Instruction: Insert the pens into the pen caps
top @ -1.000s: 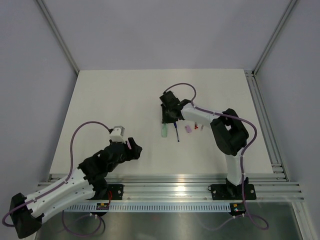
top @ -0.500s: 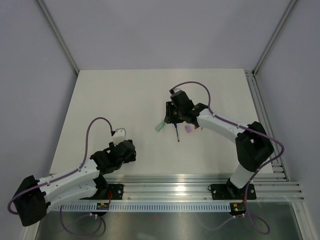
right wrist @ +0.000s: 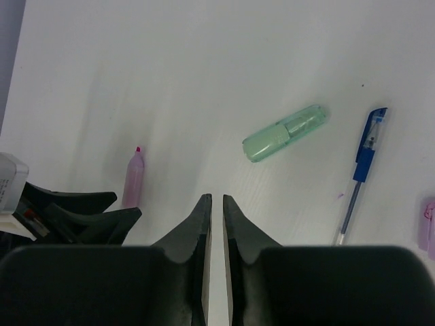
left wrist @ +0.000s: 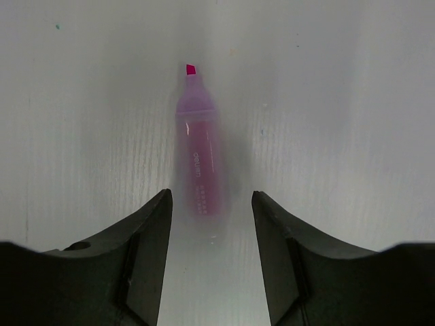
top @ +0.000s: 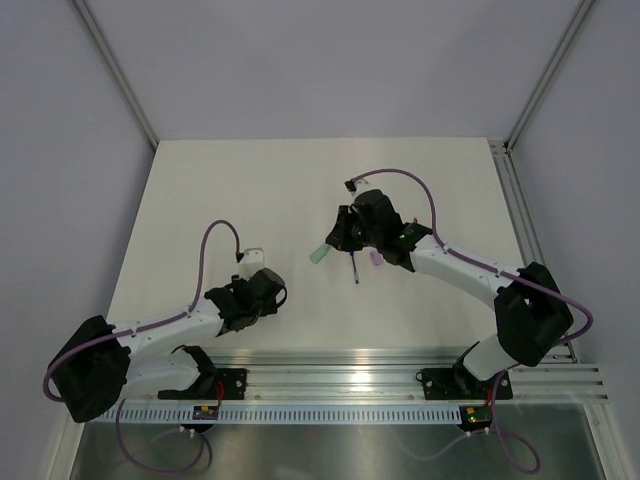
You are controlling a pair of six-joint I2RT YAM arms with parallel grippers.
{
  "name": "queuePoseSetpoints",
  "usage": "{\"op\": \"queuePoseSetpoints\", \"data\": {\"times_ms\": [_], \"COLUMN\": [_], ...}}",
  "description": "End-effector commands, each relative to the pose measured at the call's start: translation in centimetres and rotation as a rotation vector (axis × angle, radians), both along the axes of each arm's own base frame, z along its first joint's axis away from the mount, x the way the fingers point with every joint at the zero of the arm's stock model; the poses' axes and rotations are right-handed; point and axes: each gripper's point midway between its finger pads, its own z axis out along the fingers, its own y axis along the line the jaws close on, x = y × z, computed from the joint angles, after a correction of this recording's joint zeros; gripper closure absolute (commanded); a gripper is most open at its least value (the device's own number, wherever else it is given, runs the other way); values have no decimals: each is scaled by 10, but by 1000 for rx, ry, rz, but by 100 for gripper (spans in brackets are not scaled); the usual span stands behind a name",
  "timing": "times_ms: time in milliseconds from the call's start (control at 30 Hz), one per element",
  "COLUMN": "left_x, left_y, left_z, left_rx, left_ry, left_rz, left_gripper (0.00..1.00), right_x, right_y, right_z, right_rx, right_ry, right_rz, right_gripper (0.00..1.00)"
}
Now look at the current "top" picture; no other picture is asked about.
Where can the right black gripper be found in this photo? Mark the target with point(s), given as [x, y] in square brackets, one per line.
[339, 237]

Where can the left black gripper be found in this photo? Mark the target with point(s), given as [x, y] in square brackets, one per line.
[268, 309]

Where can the green highlighter marker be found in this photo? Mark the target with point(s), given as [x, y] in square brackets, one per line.
[320, 253]

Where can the pink highlighter cap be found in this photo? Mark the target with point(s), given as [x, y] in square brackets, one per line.
[376, 258]

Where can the blue ballpoint pen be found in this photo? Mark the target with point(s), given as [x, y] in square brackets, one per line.
[354, 267]

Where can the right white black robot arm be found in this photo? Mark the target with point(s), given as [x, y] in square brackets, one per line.
[530, 317]

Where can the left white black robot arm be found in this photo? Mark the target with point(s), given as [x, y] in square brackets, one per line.
[101, 365]

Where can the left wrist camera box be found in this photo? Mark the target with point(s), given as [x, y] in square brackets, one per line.
[250, 261]

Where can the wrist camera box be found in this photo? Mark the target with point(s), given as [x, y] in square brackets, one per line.
[357, 187]
[250, 261]

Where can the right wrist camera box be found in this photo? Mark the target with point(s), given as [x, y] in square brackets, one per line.
[357, 187]

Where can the aluminium front rail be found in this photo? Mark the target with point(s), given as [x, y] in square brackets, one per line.
[388, 376]

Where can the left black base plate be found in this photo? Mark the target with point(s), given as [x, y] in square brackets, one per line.
[211, 383]

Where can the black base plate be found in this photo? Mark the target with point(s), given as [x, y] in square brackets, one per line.
[448, 384]
[211, 383]

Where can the white slotted cable duct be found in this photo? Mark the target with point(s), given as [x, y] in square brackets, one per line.
[231, 414]

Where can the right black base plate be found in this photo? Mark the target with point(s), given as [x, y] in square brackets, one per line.
[448, 384]

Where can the left aluminium frame post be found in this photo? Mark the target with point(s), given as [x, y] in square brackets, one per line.
[106, 53]

